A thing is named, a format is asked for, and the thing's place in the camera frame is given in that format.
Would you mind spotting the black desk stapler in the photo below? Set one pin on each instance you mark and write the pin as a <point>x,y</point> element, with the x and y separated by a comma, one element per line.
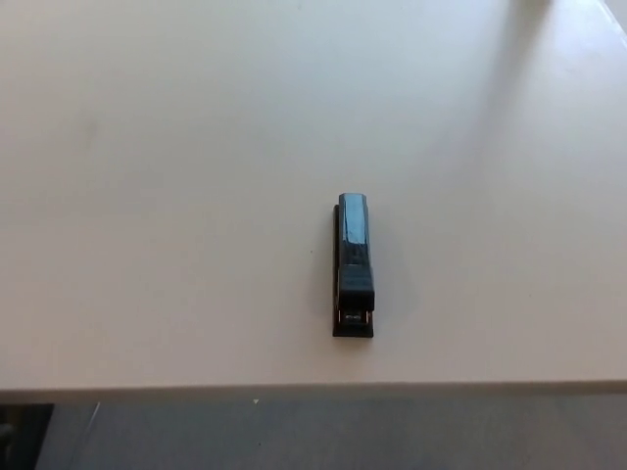
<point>355,230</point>

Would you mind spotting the black box-shaped object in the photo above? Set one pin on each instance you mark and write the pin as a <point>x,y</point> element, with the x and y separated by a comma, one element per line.
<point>22,438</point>

